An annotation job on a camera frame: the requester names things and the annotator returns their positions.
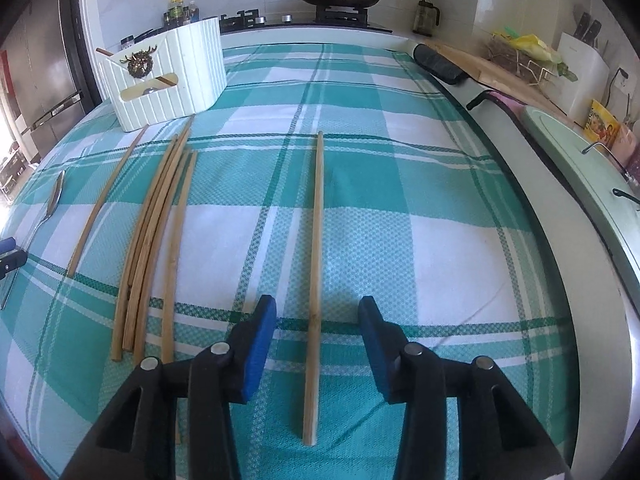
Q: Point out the black padded roll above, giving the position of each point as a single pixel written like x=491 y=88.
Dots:
x=442 y=65

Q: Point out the wooden cutting board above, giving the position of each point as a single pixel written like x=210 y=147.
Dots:
x=490 y=71

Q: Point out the small black lid jar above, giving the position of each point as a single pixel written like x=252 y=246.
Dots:
x=127 y=40

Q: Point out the pale green appliance lid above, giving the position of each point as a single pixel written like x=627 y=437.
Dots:
x=565 y=155

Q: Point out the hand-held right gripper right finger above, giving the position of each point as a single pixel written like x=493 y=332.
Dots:
x=372 y=350

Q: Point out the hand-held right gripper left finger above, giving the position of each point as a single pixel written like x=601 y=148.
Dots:
x=260 y=350

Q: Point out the black gas stove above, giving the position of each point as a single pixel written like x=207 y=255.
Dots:
x=300 y=22

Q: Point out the yellow snack packet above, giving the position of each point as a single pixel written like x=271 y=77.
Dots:
x=600 y=122

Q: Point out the bronze deer head ornament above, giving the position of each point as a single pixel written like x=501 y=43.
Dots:
x=137 y=64

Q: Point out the white ribbed storage basket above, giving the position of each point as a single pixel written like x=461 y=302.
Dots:
x=190 y=70

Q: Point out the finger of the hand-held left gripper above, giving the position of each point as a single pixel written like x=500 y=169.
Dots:
x=7 y=245
x=14 y=262

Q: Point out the metal spoon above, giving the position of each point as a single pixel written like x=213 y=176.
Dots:
x=56 y=195

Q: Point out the steel refrigerator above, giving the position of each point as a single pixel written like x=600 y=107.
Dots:
x=45 y=85

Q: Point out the glass jar with black frame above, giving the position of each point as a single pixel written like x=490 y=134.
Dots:
x=425 y=17

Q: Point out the dark seasoning bottle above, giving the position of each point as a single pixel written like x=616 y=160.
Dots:
x=192 y=12

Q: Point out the white knife block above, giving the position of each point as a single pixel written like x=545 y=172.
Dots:
x=582 y=75

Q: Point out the green plaid tablecloth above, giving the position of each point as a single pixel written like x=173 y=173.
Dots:
x=400 y=210

